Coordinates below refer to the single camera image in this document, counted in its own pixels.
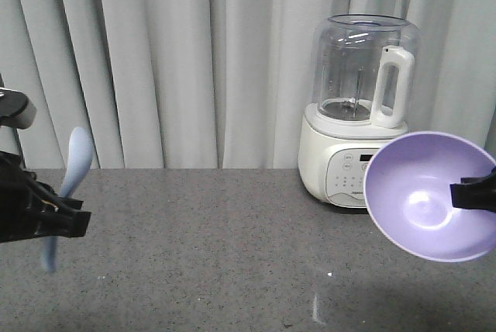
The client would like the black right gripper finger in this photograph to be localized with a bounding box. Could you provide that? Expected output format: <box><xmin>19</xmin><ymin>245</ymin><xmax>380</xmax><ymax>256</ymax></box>
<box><xmin>449</xmin><ymin>168</ymin><xmax>495</xmax><ymax>213</ymax></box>

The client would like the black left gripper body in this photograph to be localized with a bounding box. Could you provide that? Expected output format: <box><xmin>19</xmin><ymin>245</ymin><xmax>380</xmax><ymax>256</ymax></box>
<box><xmin>1</xmin><ymin>151</ymin><xmax>50</xmax><ymax>243</ymax></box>

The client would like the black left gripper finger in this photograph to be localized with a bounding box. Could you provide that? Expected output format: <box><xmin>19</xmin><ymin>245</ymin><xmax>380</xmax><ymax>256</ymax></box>
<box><xmin>50</xmin><ymin>189</ymin><xmax>83</xmax><ymax>211</ymax></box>
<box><xmin>38</xmin><ymin>209</ymin><xmax>91</xmax><ymax>237</ymax></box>

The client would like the purple plastic bowl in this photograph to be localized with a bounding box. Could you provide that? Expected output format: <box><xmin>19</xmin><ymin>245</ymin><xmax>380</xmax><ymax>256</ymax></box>
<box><xmin>363</xmin><ymin>131</ymin><xmax>495</xmax><ymax>262</ymax></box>

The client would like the white blender with clear jar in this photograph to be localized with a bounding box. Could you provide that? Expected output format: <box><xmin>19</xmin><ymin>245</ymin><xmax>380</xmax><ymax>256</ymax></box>
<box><xmin>298</xmin><ymin>14</ymin><xmax>420</xmax><ymax>209</ymax></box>

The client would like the light blue plastic spoon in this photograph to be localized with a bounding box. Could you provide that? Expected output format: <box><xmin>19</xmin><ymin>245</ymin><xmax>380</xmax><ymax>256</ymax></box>
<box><xmin>40</xmin><ymin>126</ymin><xmax>94</xmax><ymax>273</ymax></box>

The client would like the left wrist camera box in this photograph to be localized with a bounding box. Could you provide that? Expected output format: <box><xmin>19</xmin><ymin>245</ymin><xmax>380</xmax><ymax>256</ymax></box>
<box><xmin>1</xmin><ymin>88</ymin><xmax>36</xmax><ymax>130</ymax></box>

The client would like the grey pleated curtain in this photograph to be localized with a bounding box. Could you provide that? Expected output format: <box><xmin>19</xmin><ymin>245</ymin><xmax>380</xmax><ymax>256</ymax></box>
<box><xmin>1</xmin><ymin>0</ymin><xmax>495</xmax><ymax>168</ymax></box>

